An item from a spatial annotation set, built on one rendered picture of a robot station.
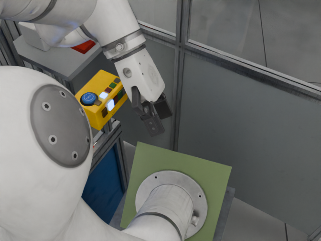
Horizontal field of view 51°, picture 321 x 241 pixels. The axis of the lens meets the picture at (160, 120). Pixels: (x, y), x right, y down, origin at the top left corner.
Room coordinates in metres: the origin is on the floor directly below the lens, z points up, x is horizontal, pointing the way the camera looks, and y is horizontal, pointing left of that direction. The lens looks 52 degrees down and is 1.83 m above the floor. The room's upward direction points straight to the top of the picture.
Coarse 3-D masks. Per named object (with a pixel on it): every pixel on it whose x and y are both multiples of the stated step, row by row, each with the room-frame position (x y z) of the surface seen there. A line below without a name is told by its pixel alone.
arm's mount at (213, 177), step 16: (144, 144) 0.48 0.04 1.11; (144, 160) 0.45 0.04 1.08; (160, 160) 0.44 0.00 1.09; (176, 160) 0.44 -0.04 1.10; (192, 160) 0.43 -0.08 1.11; (144, 176) 0.42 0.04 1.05; (192, 176) 0.40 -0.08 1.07; (208, 176) 0.40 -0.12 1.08; (224, 176) 0.40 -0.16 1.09; (128, 192) 0.39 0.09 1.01; (208, 192) 0.37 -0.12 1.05; (224, 192) 0.37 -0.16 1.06; (128, 208) 0.36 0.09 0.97; (208, 208) 0.34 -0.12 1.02; (128, 224) 0.33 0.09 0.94; (208, 224) 0.31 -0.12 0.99; (192, 240) 0.28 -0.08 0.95; (208, 240) 0.28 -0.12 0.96
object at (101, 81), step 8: (104, 72) 0.78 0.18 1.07; (96, 80) 0.74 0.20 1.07; (104, 80) 0.74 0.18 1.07; (112, 80) 0.74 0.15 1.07; (88, 88) 0.71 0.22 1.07; (96, 88) 0.71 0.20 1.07; (104, 88) 0.71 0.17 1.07; (112, 88) 0.71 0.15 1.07; (120, 88) 0.72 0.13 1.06; (80, 96) 0.68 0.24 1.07; (96, 96) 0.68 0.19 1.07; (112, 96) 0.68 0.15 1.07; (88, 104) 0.64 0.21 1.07; (104, 104) 0.65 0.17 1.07; (120, 104) 0.71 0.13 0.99; (88, 112) 0.63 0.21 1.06; (96, 112) 0.62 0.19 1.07; (112, 112) 0.67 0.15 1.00; (96, 120) 0.61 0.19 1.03; (104, 120) 0.64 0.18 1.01; (96, 128) 0.62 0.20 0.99
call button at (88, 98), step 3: (87, 93) 0.68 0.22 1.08; (90, 93) 0.68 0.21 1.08; (84, 96) 0.67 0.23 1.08; (87, 96) 0.67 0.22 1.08; (90, 96) 0.67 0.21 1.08; (93, 96) 0.67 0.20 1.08; (84, 99) 0.66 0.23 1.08; (87, 99) 0.66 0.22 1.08; (90, 99) 0.66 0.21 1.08; (93, 99) 0.66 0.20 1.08; (84, 102) 0.65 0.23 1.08; (87, 102) 0.65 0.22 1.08; (90, 102) 0.65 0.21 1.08; (93, 102) 0.65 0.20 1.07
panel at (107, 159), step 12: (108, 156) 0.68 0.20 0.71; (96, 168) 0.62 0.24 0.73; (108, 168) 0.67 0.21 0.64; (96, 180) 0.61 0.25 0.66; (108, 180) 0.66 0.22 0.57; (84, 192) 0.55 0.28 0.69; (96, 192) 0.59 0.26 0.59; (108, 192) 0.64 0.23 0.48; (120, 192) 0.70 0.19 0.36; (96, 204) 0.57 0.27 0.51; (108, 204) 0.63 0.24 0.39; (108, 216) 0.61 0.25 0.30
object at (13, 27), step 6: (6, 24) 1.33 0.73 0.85; (12, 24) 1.32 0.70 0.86; (12, 30) 1.32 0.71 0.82; (18, 30) 1.34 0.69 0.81; (12, 36) 1.33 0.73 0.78; (18, 36) 1.32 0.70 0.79; (24, 66) 1.32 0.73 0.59; (30, 66) 1.32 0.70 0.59; (36, 66) 1.33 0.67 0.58; (42, 72) 1.37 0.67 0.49
